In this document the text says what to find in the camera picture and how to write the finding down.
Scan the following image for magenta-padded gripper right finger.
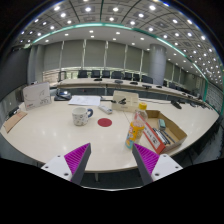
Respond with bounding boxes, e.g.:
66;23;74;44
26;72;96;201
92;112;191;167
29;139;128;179
132;143;184;186

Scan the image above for yellow-capped clear drink bottle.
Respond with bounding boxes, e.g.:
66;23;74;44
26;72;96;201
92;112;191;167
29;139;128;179
124;101;149;150

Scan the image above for round ceiling lights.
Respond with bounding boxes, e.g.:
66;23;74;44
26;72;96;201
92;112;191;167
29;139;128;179
19;1;223;84

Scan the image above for black microphone base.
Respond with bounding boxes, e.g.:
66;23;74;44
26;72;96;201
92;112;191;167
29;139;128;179
170;99;183;110

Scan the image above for white remote control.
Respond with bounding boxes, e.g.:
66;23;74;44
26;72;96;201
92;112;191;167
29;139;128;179
97;104;114;115

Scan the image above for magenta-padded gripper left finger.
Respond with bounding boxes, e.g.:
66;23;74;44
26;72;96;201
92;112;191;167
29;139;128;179
40;142;92;186

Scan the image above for white mug with blue handle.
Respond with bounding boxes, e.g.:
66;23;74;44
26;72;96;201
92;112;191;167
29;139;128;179
71;106;94;127

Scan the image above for white paper sheet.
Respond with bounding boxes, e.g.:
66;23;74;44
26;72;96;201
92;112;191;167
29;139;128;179
68;95;102;107

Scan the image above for black desk phone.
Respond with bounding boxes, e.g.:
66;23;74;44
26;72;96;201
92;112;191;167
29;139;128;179
53;89;73;102

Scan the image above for brown envelope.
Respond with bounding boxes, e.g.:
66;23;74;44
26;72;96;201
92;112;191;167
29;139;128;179
2;110;28;134

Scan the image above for row of black office chairs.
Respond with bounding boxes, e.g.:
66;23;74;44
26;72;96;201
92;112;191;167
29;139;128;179
77;69;188;92

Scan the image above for flat round red coaster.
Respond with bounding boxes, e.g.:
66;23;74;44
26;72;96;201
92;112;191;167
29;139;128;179
97;117;113;128

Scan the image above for black desk microphones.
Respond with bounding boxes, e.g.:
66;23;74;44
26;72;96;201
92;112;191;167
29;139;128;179
93;77;164;89

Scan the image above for white box with line drawing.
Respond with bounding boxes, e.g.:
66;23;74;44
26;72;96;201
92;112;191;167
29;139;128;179
22;81;52;111

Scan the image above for open cardboard box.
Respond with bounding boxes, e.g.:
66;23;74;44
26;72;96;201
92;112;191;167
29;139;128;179
135;109;188;155

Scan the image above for teal eraser block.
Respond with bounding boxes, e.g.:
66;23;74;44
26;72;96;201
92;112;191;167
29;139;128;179
157;118;167;131

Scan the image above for black marker pen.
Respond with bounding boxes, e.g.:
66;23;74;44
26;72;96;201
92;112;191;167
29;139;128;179
153;127;172;146

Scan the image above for white desk organizer box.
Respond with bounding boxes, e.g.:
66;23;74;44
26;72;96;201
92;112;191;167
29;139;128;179
110;90;140;113

